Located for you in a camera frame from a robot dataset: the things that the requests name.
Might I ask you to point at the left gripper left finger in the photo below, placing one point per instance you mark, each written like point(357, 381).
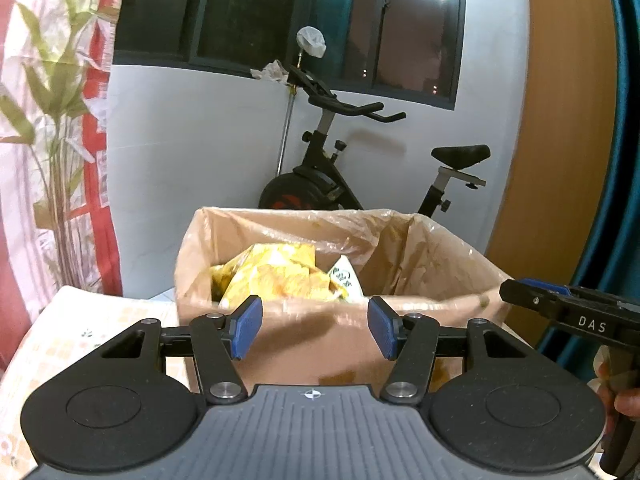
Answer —
point(217, 341)

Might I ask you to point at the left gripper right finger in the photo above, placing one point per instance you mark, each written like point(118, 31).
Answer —
point(410, 341)

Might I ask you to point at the person's right hand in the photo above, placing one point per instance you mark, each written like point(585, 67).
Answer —
point(625, 402)

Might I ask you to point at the cardboard box with plastic liner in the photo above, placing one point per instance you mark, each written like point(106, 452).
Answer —
point(409, 260)

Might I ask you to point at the yellow snack packets in box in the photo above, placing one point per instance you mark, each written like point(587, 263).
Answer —
point(279, 271)

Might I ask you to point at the wooden door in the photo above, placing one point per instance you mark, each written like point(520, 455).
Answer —
point(560, 161)

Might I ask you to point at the checkered floral tablecloth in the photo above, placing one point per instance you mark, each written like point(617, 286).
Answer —
point(72, 325)

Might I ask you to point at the black exercise bike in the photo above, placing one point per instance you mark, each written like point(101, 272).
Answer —
point(316, 183)

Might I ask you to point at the floral red curtain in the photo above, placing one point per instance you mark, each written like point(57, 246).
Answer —
point(56, 222)

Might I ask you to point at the metal pole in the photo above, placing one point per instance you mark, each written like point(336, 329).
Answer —
point(292, 91)

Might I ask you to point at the white crumpled cloth on bike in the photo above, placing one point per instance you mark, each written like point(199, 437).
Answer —
point(273, 71)

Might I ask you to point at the dark window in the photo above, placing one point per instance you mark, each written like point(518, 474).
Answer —
point(402, 49)

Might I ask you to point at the white plastic bag on pole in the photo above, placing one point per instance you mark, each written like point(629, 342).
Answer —
point(311, 41)

